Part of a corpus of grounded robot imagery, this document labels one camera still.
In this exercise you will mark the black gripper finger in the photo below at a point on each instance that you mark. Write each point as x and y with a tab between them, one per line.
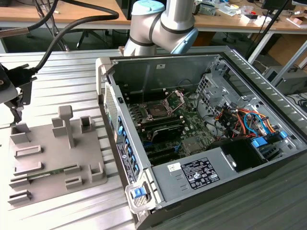
15	112
26	95

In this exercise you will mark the CPU socket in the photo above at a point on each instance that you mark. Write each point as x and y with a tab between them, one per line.
154	110

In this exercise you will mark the black RAM slot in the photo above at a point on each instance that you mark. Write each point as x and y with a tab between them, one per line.
161	124
158	119

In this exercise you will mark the black expansion slot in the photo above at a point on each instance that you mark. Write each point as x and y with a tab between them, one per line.
160	153

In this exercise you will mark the grey plastic parts rack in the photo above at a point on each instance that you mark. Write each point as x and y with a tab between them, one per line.
52	155

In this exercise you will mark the green RAM stick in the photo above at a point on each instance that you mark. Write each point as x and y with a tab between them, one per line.
55	171

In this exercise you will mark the open black PC case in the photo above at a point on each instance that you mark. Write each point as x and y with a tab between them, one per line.
134	72

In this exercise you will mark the thin metal locking lever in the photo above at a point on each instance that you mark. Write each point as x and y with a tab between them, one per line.
143	97

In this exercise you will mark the black graphics card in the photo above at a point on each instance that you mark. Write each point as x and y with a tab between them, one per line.
168	134

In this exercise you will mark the blue case latch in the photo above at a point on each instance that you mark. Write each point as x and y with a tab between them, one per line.
138	193

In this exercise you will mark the white handwritten sticker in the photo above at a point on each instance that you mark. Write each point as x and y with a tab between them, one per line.
174	167

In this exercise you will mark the green motherboard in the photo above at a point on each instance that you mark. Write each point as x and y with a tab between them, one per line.
192	124

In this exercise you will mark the grey metal power supply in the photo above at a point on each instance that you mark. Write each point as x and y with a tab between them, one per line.
172	182

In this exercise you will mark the silver chipset heatsink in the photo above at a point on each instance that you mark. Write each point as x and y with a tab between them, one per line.
193	145

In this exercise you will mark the black power supply label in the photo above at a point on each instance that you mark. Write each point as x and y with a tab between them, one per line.
200	173

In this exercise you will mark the perforated metal drive cage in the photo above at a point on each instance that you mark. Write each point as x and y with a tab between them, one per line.
224	92

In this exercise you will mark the wooden desk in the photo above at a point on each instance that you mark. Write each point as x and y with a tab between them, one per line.
216	21

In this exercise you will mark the blue disk carrier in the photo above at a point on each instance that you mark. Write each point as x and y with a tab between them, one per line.
260	142

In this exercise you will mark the black slanted pole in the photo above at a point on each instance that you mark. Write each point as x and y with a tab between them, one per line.
266	28

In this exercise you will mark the grey computer on floor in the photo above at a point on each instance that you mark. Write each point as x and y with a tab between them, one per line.
290	81

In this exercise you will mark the brown cardboard box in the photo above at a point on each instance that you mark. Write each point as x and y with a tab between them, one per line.
287	48

